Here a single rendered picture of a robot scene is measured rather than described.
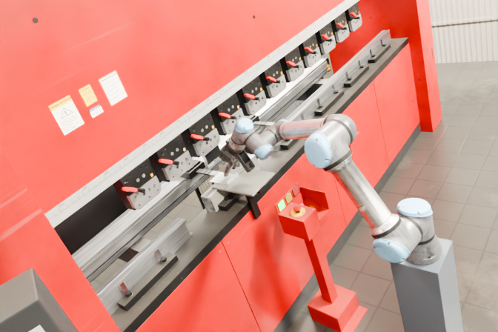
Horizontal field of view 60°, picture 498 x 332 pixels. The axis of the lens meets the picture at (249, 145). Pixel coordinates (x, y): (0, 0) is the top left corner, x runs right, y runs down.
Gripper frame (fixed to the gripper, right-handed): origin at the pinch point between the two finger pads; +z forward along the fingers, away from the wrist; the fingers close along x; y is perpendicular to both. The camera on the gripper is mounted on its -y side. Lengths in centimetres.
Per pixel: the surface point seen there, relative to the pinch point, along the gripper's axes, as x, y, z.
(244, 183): 0.9, -8.9, -1.3
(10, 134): 74, 46, -46
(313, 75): -132, 19, 29
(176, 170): 23.6, 15.1, -9.0
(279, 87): -59, 15, -8
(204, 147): 4.8, 14.9, -8.8
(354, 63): -147, 0, 11
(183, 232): 32.8, -2.2, 13.9
